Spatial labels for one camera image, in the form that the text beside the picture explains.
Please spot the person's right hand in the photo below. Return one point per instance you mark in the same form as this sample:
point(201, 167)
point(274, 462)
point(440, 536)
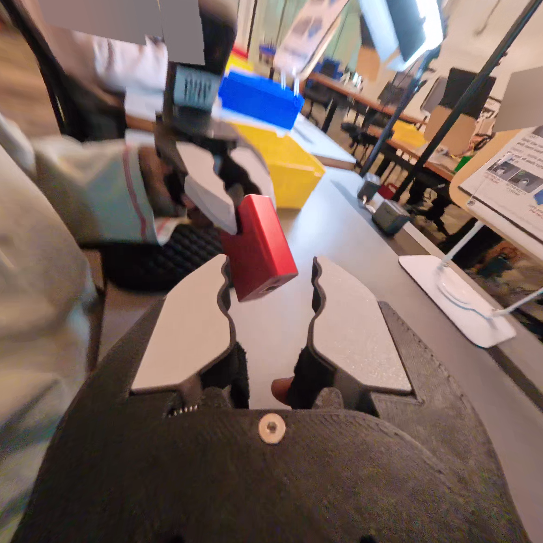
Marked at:
point(282, 388)

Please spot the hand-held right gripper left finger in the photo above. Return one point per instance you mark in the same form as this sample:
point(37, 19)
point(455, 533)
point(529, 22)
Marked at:
point(186, 335)

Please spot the person's left forearm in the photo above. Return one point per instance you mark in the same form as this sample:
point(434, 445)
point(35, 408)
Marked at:
point(93, 191)

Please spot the red ethernet splitter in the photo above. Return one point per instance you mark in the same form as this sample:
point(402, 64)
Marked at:
point(258, 246)

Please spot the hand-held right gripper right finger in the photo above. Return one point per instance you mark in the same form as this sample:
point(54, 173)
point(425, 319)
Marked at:
point(356, 339)

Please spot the studio light panel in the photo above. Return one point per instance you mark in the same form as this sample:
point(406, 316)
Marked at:
point(403, 29)

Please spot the wooden table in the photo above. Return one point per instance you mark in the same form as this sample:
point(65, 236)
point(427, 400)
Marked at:
point(360, 95)
point(424, 159)

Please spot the red container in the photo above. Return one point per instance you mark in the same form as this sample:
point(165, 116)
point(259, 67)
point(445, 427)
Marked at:
point(387, 191)

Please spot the black monitor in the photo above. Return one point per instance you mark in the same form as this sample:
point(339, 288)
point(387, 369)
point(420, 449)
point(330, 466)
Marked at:
point(462, 89)

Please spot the small yellow bin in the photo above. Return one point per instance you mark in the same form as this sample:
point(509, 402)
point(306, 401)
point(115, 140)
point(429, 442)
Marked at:
point(409, 133)

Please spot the person's left hand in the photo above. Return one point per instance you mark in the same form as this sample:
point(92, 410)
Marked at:
point(159, 182)

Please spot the black light stand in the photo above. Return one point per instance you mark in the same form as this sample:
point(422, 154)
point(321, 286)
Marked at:
point(398, 114)

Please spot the black office chair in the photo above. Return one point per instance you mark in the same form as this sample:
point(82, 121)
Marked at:
point(85, 106)

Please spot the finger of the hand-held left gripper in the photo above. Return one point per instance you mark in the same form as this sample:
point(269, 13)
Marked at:
point(256, 169)
point(203, 186)

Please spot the cardboard box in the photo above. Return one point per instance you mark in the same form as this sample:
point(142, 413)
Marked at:
point(449, 131)

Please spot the grey power adapter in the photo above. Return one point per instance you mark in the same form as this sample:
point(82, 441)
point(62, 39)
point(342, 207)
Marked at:
point(368, 189)
point(390, 218)

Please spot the black slanted pole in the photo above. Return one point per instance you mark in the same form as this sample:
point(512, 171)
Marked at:
point(466, 97)

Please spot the blue plastic bin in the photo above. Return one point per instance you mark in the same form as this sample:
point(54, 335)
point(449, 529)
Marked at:
point(258, 102)

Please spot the grey desk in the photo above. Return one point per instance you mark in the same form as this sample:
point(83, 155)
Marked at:
point(348, 237)

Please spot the black quilted wrist pad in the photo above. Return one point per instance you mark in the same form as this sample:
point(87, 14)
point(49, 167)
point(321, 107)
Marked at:
point(161, 263)

